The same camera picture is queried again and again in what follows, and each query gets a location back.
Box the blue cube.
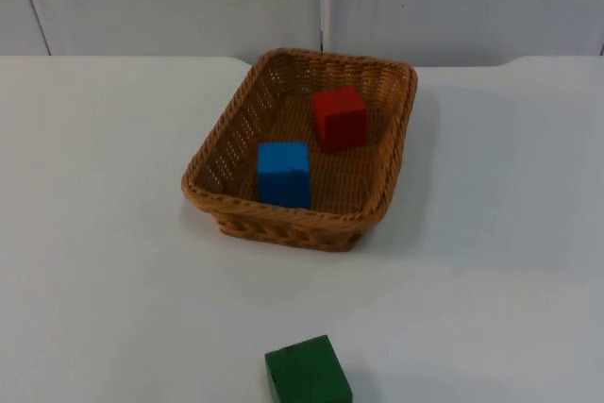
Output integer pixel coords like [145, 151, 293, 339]
[257, 141, 312, 210]

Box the pale brown wicker basket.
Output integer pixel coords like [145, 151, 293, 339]
[180, 47, 420, 253]

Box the green cube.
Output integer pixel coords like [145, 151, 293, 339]
[263, 334, 355, 403]

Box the red cube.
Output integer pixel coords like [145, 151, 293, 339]
[311, 86, 368, 153]

